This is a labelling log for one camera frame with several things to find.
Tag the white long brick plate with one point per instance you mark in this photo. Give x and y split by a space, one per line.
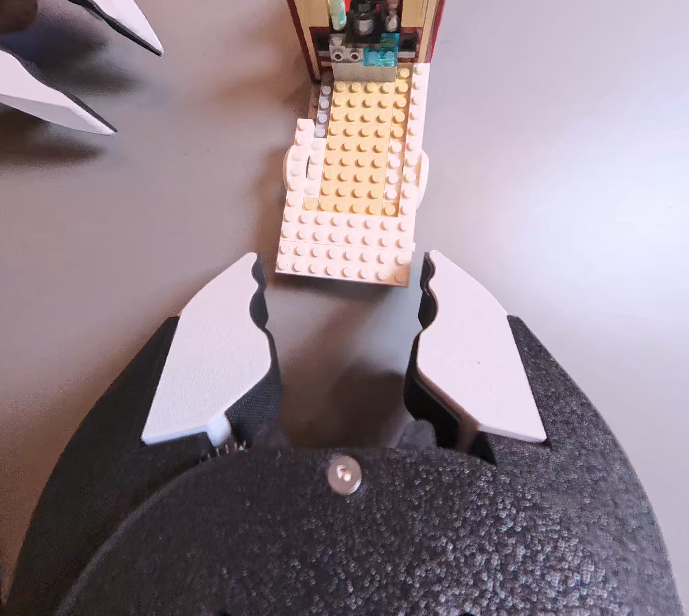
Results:
344 263
344 225

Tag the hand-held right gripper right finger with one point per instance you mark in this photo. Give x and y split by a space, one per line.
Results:
473 368

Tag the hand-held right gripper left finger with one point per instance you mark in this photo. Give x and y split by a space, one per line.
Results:
210 363

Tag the toy brick truck model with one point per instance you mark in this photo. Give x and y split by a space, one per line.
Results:
360 153

